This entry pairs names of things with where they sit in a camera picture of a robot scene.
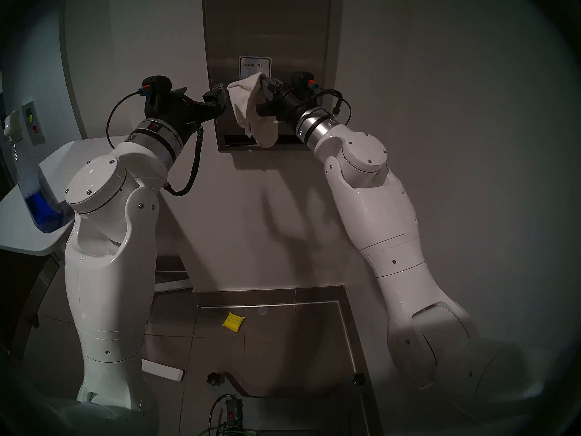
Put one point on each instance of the white cloth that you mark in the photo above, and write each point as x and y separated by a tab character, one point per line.
249	108

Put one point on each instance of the spray bottle with blue liquid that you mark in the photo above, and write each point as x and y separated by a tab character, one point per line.
38	194

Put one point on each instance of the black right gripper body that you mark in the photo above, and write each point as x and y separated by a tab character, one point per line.
283	108

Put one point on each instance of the white label with blue border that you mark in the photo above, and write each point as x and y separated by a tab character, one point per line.
254	67

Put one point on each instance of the fire extinguisher wall cabinet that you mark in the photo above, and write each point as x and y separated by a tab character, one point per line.
33	121

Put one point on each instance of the black knob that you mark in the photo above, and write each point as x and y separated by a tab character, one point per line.
215	379
358	379

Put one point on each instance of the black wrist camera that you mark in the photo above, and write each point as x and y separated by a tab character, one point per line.
303	81
156	85

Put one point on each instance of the white table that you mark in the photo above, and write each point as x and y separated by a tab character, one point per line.
27	230

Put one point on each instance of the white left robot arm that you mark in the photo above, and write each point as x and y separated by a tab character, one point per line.
109	258

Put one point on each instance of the grey door frame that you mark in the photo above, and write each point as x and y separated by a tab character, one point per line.
72	76

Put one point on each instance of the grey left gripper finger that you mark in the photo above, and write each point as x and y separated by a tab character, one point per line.
210	97
221	101

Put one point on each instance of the yellow sponge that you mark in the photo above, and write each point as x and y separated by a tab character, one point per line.
233	322

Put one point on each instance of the black box with red light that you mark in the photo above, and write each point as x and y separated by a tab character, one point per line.
233	408

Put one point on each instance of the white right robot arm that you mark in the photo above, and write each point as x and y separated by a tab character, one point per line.
390	240

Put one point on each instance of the steel robot base plate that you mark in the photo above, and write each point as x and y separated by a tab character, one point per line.
295	339

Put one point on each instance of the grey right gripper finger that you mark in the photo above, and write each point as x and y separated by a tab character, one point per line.
274	87

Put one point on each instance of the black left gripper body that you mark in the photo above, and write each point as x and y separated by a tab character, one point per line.
181	110

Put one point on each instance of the stainless steel wall dispenser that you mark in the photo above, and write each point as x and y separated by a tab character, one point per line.
272	31

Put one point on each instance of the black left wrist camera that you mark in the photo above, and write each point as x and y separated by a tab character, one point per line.
156	85

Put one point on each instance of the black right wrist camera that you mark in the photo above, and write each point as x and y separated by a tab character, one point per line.
303	81

